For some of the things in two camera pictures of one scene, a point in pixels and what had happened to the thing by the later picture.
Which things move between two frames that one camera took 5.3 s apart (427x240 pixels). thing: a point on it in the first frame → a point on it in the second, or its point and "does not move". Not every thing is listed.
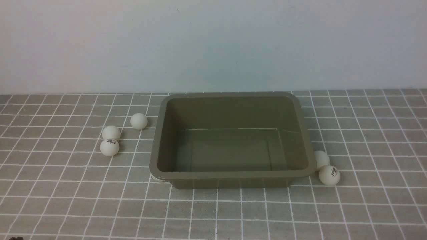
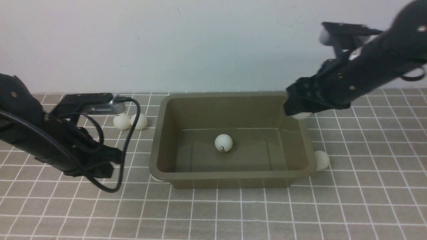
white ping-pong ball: (322, 158) does not move
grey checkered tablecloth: (61, 187) does not move
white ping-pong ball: (139, 121) does not move
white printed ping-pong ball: (329, 175) → (300, 116)
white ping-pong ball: (111, 132) → (121, 121)
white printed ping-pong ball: (109, 147) → (223, 143)
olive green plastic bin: (231, 140) does not move
